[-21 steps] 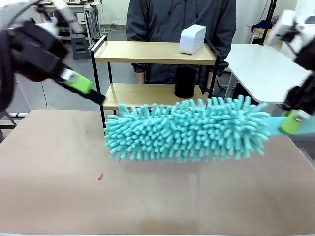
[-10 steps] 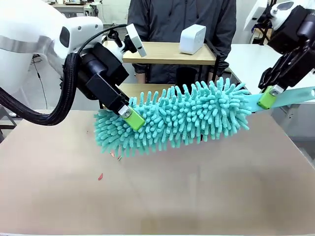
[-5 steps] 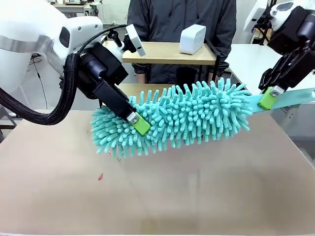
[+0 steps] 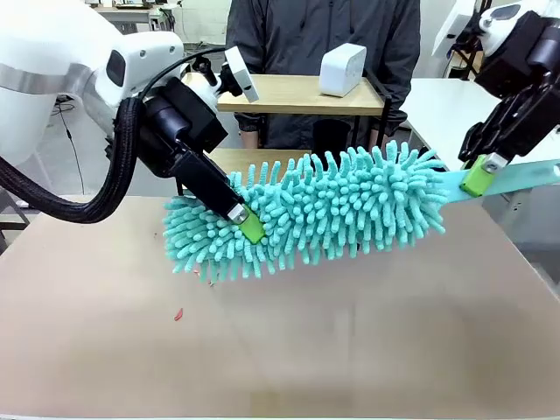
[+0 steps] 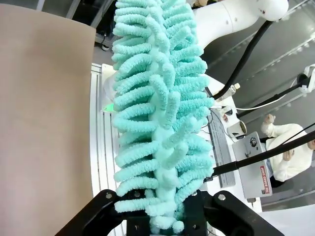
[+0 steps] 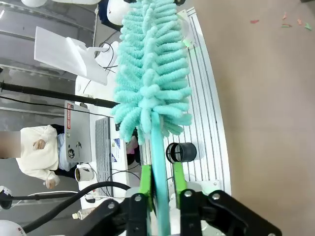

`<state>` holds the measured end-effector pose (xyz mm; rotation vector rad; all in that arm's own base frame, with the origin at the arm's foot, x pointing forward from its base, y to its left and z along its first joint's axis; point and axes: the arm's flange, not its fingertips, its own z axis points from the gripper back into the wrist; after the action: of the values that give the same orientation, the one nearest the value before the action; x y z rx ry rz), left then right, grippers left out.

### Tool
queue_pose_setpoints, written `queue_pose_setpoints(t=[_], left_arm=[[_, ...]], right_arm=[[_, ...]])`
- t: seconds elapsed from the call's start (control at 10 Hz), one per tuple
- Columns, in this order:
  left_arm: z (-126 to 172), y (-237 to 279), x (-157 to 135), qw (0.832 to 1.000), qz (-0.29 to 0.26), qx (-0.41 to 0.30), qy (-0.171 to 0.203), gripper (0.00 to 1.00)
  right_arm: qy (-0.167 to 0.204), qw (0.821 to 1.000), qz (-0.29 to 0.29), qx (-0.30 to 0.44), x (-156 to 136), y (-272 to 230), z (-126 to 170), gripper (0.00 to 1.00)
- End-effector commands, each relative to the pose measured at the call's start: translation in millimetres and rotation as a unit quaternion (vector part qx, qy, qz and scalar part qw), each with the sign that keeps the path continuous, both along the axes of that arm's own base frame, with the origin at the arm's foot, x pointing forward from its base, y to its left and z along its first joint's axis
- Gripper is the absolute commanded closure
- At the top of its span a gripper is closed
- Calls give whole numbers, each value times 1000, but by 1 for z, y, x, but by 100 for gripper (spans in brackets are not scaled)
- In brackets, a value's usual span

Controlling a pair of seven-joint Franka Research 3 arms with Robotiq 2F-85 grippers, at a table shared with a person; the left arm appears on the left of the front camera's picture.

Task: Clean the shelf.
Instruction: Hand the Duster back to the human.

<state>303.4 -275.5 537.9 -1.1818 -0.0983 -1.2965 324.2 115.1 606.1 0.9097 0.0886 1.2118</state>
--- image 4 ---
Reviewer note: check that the white desk with metal legs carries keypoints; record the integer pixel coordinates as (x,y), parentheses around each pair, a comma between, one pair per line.
(131,9)

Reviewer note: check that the person in dark jacket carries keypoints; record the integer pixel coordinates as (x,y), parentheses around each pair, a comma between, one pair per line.
(324,26)

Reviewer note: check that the white cube device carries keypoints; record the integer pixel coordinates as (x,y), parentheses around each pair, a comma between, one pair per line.
(343,70)

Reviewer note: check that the teal chenille duster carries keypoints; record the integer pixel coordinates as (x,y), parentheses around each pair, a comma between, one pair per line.
(332,205)

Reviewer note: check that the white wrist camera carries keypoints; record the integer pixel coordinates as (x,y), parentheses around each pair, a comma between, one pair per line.
(455,24)
(240,74)

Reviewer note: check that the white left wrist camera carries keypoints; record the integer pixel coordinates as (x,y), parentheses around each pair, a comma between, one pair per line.
(240,74)

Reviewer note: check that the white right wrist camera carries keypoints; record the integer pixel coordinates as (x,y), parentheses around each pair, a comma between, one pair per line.
(455,24)

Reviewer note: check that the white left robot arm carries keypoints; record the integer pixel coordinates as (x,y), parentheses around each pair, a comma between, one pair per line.
(52,65)

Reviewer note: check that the black cylinder speaker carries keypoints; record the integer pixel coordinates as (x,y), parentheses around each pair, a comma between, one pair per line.
(330,133)

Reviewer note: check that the large white table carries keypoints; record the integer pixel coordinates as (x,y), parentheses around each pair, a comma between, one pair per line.
(437,109)

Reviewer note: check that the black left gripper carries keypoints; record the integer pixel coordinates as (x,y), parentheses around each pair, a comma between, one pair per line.
(179,122)

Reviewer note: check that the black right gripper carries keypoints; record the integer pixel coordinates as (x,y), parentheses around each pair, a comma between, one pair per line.
(520,52)

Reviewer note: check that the red paper scrap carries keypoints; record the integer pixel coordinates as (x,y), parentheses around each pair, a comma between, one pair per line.
(178,314)

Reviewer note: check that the two-tier wooden shelf black frame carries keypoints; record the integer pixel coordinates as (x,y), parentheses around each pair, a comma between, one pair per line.
(289,98)

